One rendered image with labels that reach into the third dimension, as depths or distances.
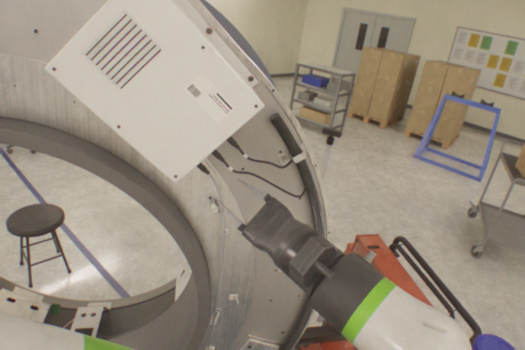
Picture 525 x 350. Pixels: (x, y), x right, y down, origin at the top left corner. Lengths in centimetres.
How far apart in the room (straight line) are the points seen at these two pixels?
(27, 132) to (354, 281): 53
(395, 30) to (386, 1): 78
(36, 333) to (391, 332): 34
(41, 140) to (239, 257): 46
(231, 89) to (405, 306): 35
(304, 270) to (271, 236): 11
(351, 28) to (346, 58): 82
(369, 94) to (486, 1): 361
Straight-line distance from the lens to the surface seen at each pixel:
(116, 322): 146
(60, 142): 63
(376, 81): 688
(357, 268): 45
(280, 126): 62
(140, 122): 50
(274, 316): 96
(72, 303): 157
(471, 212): 439
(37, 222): 246
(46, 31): 64
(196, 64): 47
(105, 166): 62
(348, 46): 992
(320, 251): 41
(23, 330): 32
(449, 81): 652
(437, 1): 931
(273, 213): 51
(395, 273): 139
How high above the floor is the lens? 178
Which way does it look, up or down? 23 degrees down
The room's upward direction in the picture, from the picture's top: 9 degrees clockwise
